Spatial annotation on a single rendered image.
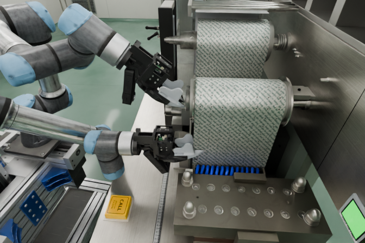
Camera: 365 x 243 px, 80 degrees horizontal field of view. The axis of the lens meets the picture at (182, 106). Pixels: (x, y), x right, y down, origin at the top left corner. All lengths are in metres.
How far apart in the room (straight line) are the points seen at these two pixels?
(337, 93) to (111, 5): 6.23
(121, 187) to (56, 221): 0.92
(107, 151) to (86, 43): 0.32
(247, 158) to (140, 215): 0.39
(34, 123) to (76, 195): 1.09
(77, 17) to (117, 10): 5.98
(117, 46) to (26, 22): 0.48
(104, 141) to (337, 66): 0.64
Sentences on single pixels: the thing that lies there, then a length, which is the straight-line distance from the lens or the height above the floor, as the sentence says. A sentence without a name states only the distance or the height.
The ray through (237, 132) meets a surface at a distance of 0.64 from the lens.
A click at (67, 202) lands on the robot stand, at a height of 0.21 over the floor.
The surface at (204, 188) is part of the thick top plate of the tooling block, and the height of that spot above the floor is 1.03.
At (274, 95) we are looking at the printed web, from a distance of 0.61.
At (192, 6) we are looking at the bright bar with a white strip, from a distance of 0.78.
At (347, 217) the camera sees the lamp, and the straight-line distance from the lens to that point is 0.59.
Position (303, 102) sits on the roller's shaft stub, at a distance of 0.69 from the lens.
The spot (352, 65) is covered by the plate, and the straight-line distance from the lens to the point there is 0.57.
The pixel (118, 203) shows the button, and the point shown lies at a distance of 0.81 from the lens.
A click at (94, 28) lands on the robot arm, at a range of 0.55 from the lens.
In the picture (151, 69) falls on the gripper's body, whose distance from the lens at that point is 0.54.
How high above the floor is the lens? 1.61
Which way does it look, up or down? 36 degrees down
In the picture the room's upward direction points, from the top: straight up
